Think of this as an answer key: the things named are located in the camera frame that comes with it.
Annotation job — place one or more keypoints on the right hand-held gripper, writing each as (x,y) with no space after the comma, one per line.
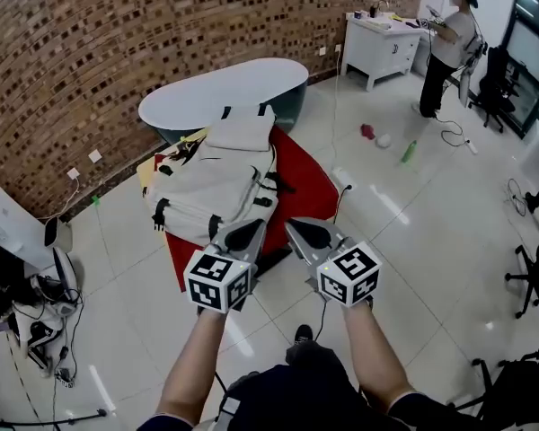
(350,272)

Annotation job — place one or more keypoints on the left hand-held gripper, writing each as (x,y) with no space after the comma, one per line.
(215,276)

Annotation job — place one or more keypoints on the person's right forearm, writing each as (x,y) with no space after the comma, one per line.
(373,357)

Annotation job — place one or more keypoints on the person's left forearm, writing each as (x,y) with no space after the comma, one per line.
(193,366)

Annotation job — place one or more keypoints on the person's black shoe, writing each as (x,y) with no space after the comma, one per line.
(303,335)

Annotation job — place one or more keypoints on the white power strip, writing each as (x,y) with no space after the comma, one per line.
(342,178)
(472,146)

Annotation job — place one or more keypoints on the person's dark shorts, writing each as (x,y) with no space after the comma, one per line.
(305,398)

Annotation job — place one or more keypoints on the green bottle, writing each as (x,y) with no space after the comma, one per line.
(409,152)

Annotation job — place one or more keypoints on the white round object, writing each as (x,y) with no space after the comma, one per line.
(384,141)

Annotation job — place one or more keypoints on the dark red object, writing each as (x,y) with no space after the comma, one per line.
(368,131)

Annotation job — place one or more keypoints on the green tape piece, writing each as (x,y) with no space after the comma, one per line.
(96,200)

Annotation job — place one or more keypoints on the white and black robot equipment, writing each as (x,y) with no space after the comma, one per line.
(49,312)

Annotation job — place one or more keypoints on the white oval bathtub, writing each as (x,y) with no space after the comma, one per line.
(220,92)

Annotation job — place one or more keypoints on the white box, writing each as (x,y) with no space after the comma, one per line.
(9,222)

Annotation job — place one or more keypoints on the white cabinet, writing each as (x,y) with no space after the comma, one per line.
(377,47)

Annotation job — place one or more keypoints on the curved faucet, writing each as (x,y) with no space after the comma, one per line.
(380,7)

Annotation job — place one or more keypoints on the dark framed glass door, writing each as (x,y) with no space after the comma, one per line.
(532,47)

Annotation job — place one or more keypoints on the white wall socket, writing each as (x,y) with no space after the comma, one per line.
(95,155)
(73,173)

